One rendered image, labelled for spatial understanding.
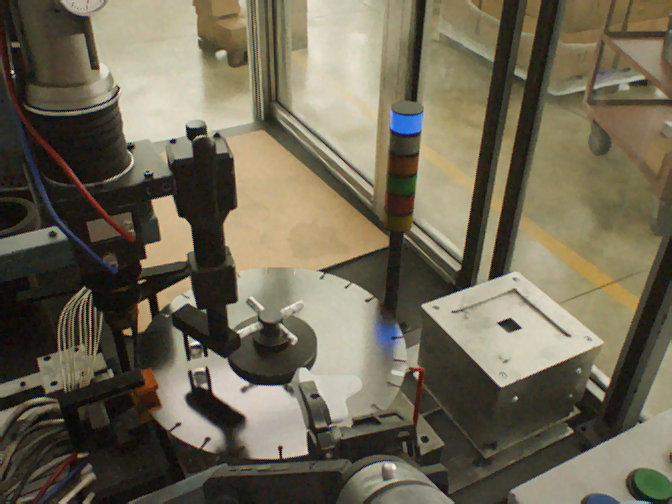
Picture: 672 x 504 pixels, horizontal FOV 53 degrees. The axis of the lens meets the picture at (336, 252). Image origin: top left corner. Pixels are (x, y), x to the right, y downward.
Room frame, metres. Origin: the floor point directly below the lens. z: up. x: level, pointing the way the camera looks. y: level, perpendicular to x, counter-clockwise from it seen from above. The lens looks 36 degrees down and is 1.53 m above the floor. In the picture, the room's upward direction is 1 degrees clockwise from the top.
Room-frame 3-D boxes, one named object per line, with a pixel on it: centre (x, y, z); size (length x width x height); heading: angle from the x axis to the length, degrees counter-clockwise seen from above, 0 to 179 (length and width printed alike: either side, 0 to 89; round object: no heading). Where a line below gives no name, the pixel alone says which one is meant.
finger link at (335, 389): (0.43, 0.00, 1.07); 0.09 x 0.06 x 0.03; 16
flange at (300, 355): (0.61, 0.08, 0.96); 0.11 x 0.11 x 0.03
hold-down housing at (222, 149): (0.55, 0.13, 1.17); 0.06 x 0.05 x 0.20; 110
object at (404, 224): (0.86, -0.09, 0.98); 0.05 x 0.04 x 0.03; 29
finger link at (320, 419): (0.38, 0.01, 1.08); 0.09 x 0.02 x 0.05; 16
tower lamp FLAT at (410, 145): (0.86, -0.09, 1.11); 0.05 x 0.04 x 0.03; 29
